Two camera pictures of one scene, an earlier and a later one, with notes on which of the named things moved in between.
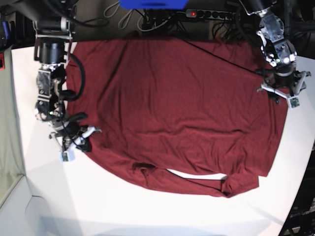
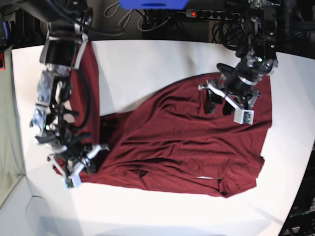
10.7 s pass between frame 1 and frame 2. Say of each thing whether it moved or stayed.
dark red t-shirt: moved
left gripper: moved
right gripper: moved
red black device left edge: stayed
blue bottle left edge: stayed
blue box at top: stayed
